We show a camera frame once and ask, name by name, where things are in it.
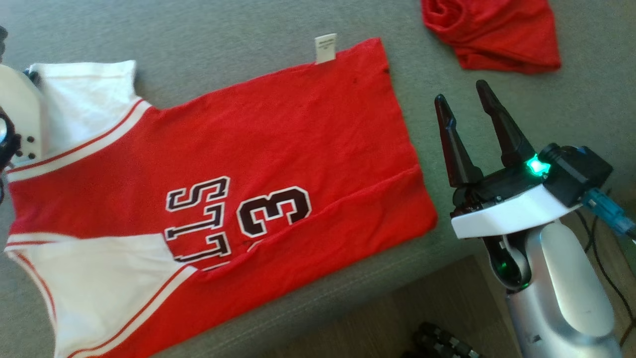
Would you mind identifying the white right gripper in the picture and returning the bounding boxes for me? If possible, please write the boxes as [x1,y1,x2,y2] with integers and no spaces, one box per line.
[434,80,583,239]

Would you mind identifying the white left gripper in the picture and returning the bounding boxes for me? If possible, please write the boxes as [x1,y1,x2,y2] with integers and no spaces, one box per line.
[0,64,45,173]

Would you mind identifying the red shorts with white waistband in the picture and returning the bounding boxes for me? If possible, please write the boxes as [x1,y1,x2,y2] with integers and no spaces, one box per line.
[421,0,562,75]

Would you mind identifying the red white basketball jersey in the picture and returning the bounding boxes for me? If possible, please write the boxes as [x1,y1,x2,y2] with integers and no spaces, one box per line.
[4,34,439,358]

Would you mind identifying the grey fabric sofa seat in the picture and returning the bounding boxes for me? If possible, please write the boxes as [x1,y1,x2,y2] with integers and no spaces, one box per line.
[0,0,636,358]

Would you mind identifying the right arm teal-plug black cable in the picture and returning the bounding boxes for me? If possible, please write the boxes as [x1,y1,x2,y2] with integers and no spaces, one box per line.
[576,189,636,349]

